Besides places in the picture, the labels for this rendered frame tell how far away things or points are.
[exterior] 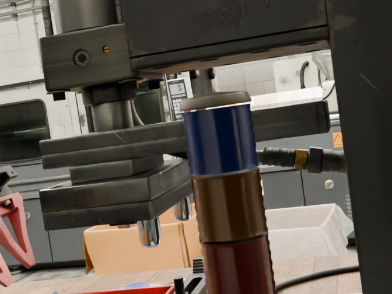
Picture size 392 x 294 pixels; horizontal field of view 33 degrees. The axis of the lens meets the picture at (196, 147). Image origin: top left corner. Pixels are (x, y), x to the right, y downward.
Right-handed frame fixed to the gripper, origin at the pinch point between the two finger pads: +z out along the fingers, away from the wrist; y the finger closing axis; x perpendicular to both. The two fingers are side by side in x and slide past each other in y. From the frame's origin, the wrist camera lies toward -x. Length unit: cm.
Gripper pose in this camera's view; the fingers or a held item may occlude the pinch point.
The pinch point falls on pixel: (16, 269)
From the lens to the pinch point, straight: 71.4
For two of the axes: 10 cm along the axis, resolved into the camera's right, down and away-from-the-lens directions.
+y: 7.5, -6.1, -2.5
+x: 2.4, -1.1, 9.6
